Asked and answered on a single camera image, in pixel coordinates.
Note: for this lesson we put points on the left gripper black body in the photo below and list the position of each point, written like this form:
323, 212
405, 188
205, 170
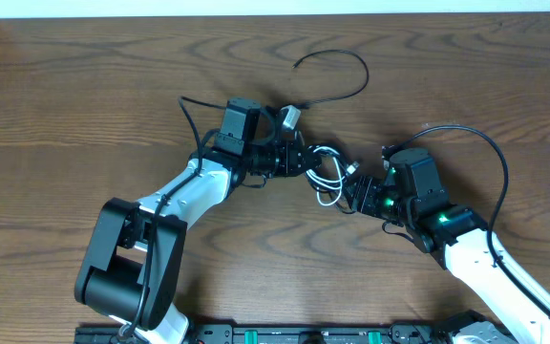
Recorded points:
283, 159

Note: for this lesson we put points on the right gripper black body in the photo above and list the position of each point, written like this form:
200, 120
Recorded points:
377, 200

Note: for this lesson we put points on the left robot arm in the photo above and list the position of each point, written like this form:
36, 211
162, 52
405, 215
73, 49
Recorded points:
132, 264

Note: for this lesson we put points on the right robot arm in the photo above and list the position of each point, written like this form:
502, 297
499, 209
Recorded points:
411, 195

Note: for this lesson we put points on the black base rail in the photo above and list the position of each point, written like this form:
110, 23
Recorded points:
227, 334

